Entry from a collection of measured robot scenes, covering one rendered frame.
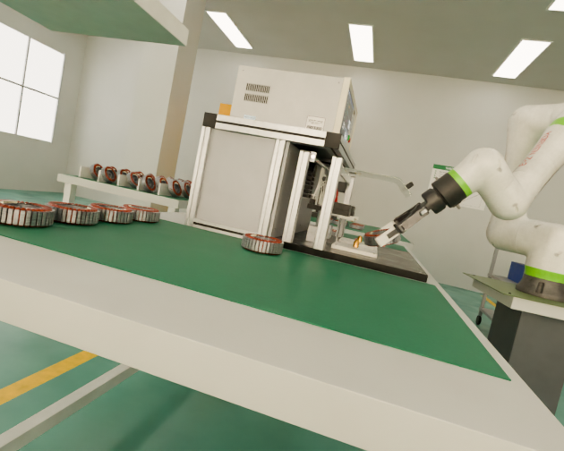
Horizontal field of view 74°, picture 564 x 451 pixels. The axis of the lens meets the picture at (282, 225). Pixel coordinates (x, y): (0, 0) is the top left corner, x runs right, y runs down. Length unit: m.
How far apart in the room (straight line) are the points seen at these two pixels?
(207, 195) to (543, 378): 1.24
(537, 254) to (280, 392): 1.24
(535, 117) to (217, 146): 1.08
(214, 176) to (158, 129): 3.98
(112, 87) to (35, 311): 8.40
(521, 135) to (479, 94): 5.50
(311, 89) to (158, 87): 4.11
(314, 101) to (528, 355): 1.08
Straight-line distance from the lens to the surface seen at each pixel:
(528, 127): 1.60
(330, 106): 1.30
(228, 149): 1.22
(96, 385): 1.42
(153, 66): 5.44
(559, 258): 1.52
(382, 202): 6.65
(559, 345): 1.55
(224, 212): 1.21
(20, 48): 8.46
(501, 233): 1.58
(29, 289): 0.52
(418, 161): 6.73
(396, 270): 1.14
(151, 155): 5.19
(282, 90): 1.35
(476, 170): 1.19
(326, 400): 0.39
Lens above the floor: 0.91
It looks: 5 degrees down
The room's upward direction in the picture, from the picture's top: 12 degrees clockwise
